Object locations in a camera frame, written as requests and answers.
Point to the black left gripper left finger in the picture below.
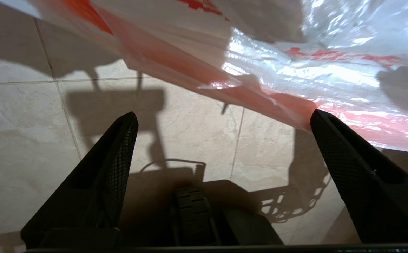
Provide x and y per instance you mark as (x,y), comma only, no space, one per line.
(91,200)

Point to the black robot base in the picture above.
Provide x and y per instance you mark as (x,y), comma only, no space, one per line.
(225,218)

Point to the white plastic bag orange trim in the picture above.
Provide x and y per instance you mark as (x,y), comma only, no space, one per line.
(295,52)

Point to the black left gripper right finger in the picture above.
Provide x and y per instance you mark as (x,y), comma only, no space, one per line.
(372,196)

